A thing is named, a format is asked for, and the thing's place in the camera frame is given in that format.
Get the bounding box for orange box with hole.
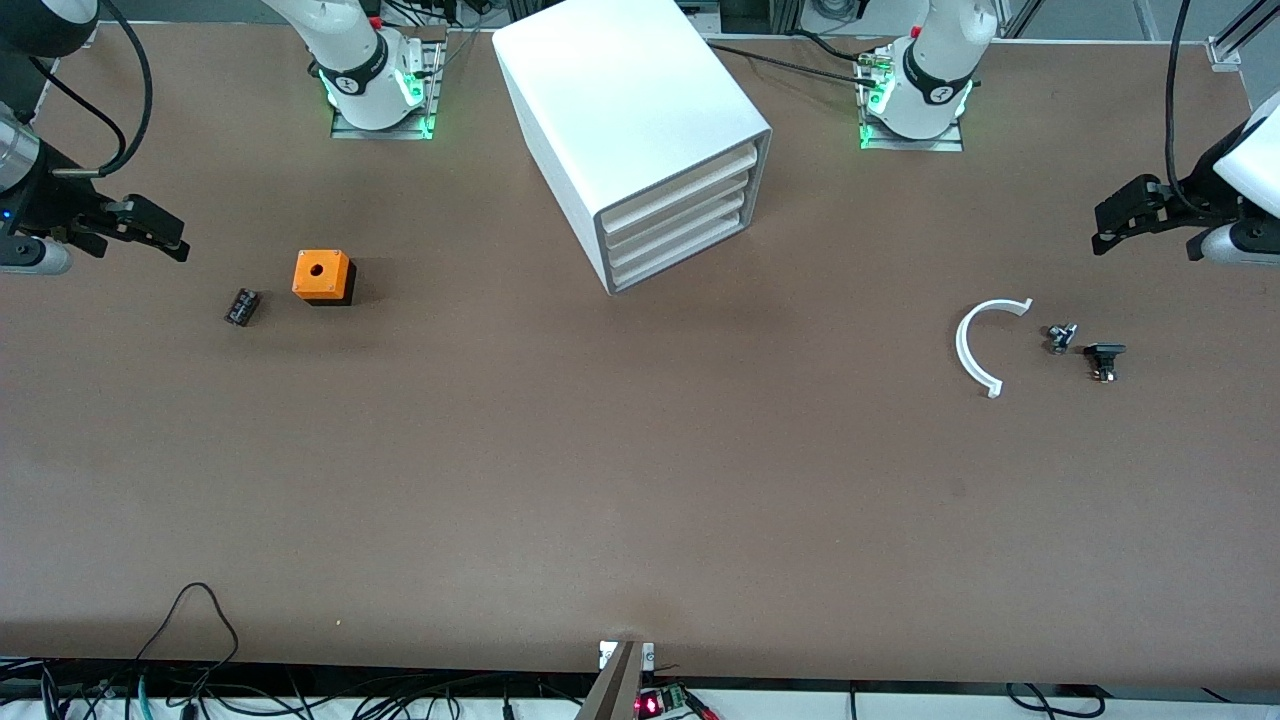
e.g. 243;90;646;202
292;249;357;307

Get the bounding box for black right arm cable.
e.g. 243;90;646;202
30;0;156;181

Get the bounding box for black looped cable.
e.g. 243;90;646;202
135;582;241;691

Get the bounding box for aluminium frame post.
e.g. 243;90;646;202
1205;0;1280;71

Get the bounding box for black switch contact block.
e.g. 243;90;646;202
1084;342;1128;384

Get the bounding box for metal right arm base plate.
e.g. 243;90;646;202
330;40;446;141

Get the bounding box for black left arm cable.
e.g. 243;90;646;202
1163;0;1198;217

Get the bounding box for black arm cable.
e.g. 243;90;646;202
30;0;156;181
1163;0;1198;217

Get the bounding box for white half ring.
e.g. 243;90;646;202
955;297;1034;399

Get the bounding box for grey camera stand bar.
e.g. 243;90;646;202
575;640;646;720

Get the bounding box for circuit board with red light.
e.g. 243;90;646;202
635;683;691;720

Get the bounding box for black cable on table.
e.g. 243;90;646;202
708;42;886;81

